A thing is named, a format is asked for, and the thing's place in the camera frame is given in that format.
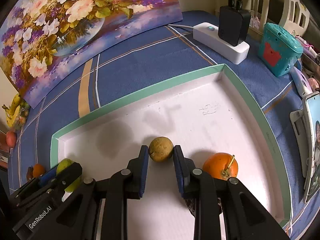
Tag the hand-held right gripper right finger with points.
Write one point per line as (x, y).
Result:
(178, 172)

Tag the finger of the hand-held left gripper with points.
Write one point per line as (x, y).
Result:
(47, 173)
(71, 172)

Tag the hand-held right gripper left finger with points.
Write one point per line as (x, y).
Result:
(143, 172)

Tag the mandarin orange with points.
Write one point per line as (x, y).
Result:
(217, 166)
(38, 170)

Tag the green oval fruit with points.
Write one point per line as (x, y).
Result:
(63, 166)

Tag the small brown longan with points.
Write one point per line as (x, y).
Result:
(160, 150)

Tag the white tray with teal rim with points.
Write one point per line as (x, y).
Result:
(200, 120)

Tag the red apple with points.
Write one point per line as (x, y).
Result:
(11, 138)

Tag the clear plastic fruit container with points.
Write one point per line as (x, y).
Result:
(23, 112)

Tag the yellow banana bunch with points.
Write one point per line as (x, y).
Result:
(12, 112)

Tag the white phone stand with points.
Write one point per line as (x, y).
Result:
(298, 130)

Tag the white power strip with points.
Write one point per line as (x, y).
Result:
(237, 53)

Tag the smartphone with lit screen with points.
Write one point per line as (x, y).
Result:
(313, 142)

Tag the white oblong plastic device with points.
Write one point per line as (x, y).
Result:
(301, 81)

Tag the flower painting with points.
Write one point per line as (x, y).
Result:
(75, 17)

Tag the teal plastic toy box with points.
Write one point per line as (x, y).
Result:
(277, 52)

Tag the black charger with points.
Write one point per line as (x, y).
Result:
(232, 25)

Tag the white wooden rack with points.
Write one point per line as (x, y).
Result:
(265, 0)

